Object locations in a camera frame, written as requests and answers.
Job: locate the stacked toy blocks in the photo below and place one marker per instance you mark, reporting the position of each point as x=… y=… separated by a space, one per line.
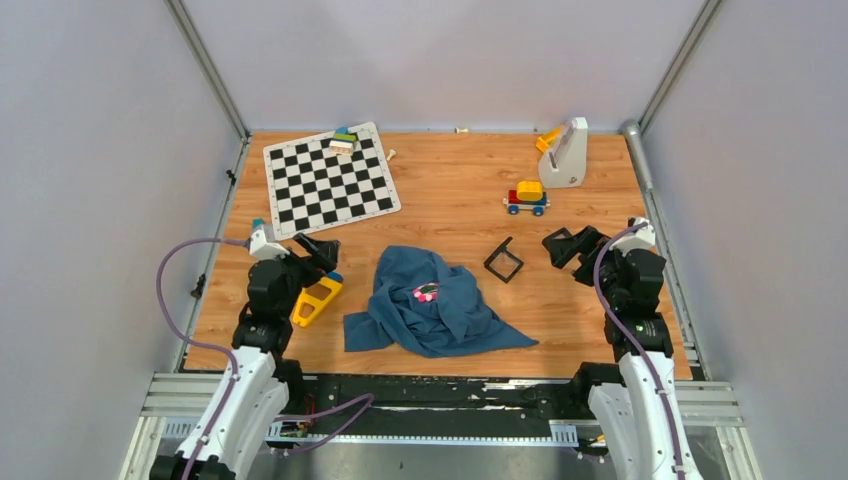
x=343 y=141

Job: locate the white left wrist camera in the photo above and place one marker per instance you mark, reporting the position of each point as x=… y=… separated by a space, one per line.
x=263 y=246

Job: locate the black square frame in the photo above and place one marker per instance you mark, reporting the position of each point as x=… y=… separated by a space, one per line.
x=502 y=263

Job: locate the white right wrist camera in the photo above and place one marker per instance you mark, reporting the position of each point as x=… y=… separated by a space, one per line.
x=640 y=235

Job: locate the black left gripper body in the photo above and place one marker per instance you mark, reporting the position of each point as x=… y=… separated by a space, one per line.
x=311 y=269

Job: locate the pink white flower brooch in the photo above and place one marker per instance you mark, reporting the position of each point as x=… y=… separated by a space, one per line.
x=427 y=292

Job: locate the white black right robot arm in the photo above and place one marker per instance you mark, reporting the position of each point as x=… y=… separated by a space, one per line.
x=634 y=397

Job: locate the yellow plastic toy frame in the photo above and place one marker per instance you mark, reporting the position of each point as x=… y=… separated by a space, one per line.
x=314 y=300

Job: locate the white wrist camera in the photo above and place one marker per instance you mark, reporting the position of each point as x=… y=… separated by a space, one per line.
x=263 y=246
x=640 y=235

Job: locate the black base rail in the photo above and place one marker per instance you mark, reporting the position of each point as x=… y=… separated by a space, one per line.
x=438 y=406

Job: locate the black white chessboard mat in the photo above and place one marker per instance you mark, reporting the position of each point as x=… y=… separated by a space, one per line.
x=312 y=188

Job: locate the grey wedge stand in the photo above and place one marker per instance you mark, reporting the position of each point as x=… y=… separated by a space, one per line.
x=565 y=165

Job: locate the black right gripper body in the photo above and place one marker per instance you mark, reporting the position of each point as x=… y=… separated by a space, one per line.
x=588 y=244

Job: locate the toy car with yellow block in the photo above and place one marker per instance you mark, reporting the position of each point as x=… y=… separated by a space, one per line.
x=527 y=195

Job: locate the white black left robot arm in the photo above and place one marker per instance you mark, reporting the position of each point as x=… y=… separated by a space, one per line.
x=258 y=380

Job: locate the blue cloth garment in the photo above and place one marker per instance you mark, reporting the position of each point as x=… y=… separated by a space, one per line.
x=458 y=323

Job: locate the orange toy piece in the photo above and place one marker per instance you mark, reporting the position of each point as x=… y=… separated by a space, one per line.
x=551 y=138

